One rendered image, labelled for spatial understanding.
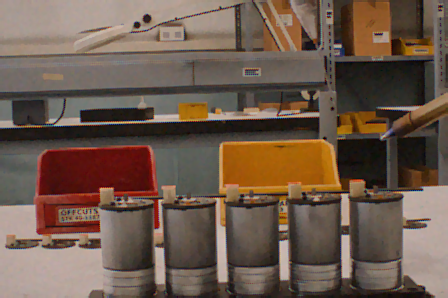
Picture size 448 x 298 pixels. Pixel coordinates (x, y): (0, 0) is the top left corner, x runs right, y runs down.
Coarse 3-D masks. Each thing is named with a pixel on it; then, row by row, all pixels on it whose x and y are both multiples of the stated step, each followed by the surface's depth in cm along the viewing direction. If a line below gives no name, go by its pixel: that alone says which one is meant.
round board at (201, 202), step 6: (180, 198) 35; (198, 198) 35; (204, 198) 35; (210, 198) 35; (162, 204) 34; (168, 204) 33; (174, 204) 33; (180, 204) 33; (192, 204) 33; (198, 204) 33; (204, 204) 33; (210, 204) 34
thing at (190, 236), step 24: (168, 216) 33; (192, 216) 33; (168, 240) 34; (192, 240) 33; (216, 240) 34; (168, 264) 34; (192, 264) 33; (216, 264) 34; (168, 288) 34; (192, 288) 33; (216, 288) 34
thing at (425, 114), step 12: (444, 96) 30; (420, 108) 31; (432, 108) 31; (444, 108) 30; (396, 120) 32; (408, 120) 32; (420, 120) 31; (432, 120) 31; (396, 132) 32; (408, 132) 32
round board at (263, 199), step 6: (240, 198) 34; (264, 198) 34; (270, 198) 34; (276, 198) 34; (228, 204) 34; (234, 204) 33; (240, 204) 33; (246, 204) 33; (252, 204) 33; (258, 204) 33; (264, 204) 33; (270, 204) 33
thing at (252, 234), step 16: (224, 208) 34; (240, 208) 33; (256, 208) 33; (272, 208) 33; (240, 224) 33; (256, 224) 33; (272, 224) 34; (240, 240) 33; (256, 240) 33; (272, 240) 34; (240, 256) 33; (256, 256) 33; (272, 256) 34; (240, 272) 33; (256, 272) 33; (272, 272) 34; (240, 288) 34; (256, 288) 33; (272, 288) 34
